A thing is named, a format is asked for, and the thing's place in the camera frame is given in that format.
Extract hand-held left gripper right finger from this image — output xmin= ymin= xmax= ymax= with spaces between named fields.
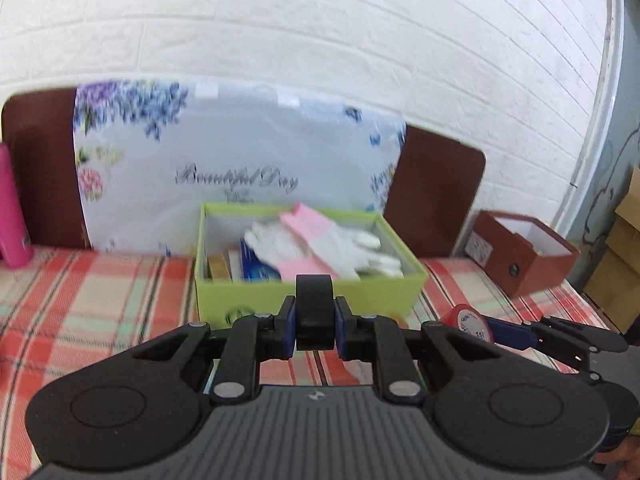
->
xmin=334 ymin=296 xmax=501 ymax=405

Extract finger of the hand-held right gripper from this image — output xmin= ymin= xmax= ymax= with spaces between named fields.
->
xmin=487 ymin=315 xmax=630 ymax=356
xmin=542 ymin=346 xmax=604 ymax=386

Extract red tape roll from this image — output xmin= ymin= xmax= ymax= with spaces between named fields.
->
xmin=440 ymin=305 xmax=497 ymax=347

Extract black tape roll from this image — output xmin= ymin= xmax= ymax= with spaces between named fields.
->
xmin=295 ymin=275 xmax=336 ymax=352

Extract stacked cardboard cartons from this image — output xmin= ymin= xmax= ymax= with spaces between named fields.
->
xmin=582 ymin=165 xmax=640 ymax=333

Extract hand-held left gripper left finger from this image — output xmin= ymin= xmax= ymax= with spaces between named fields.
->
xmin=132 ymin=296 xmax=297 ymax=405

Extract person's right hand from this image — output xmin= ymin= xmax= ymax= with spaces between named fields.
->
xmin=595 ymin=435 xmax=640 ymax=480

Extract brown wooden headboard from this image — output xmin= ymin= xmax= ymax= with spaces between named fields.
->
xmin=1 ymin=87 xmax=487 ymax=261

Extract white and pink rubber glove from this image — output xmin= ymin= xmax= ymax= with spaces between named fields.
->
xmin=244 ymin=219 xmax=341 ymax=282
xmin=279 ymin=203 xmax=405 ymax=278

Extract blue tissue packet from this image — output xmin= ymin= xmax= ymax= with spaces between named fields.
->
xmin=239 ymin=237 xmax=283 ymax=281

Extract brown cardboard box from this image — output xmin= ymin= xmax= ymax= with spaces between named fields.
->
xmin=465 ymin=210 xmax=581 ymax=298

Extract pink thermos bottle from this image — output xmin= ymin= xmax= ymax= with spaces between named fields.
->
xmin=0 ymin=142 xmax=35 ymax=268

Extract floral bedding package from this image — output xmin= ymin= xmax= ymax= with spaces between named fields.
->
xmin=74 ymin=77 xmax=407 ymax=256

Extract plaid blanket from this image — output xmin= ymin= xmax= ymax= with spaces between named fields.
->
xmin=0 ymin=247 xmax=626 ymax=480

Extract large lime green box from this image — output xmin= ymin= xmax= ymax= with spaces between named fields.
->
xmin=194 ymin=202 xmax=430 ymax=328

